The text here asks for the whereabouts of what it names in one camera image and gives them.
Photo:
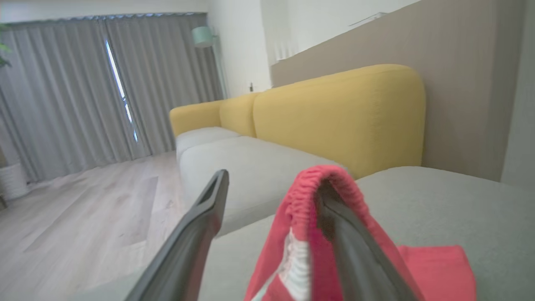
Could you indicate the red and white jersey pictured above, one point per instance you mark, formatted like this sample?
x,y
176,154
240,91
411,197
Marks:
x,y
301,196

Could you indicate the green house plant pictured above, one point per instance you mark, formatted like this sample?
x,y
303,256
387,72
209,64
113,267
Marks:
x,y
3,54

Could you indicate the white plant pot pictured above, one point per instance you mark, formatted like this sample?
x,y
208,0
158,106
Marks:
x,y
11,182

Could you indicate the mint green floor lamp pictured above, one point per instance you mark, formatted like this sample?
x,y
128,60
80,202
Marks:
x,y
203,36

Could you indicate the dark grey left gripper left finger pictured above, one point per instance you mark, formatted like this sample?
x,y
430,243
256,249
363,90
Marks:
x,y
196,246

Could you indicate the large yellow sofa backrest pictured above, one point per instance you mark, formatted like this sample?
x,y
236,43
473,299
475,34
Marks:
x,y
342,117

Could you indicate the folded red garment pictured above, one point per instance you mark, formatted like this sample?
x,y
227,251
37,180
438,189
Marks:
x,y
439,271

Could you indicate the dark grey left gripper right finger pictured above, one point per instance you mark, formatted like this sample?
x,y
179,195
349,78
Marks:
x,y
359,259

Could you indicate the grey curtain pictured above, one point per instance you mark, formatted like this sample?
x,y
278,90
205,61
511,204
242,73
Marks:
x,y
54,104
167,83

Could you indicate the window glass pane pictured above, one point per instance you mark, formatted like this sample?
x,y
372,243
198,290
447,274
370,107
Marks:
x,y
121,94

